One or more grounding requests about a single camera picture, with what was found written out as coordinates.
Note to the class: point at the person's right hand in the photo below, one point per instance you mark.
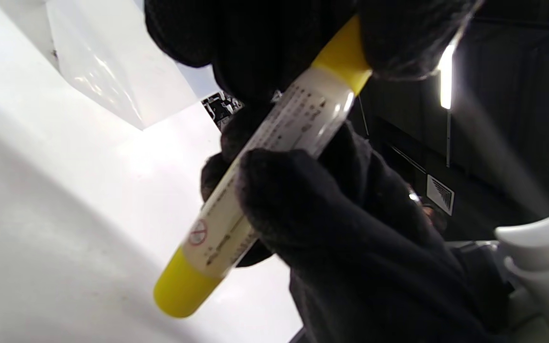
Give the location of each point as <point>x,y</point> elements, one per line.
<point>350,238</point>

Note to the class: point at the person's left hand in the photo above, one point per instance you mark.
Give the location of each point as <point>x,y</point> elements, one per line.
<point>255,43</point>

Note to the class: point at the yellow liquid glue bottle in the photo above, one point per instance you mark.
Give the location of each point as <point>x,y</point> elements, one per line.
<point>236,209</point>

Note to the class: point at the clear plastic container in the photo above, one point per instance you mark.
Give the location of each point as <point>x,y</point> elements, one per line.
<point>112,62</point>

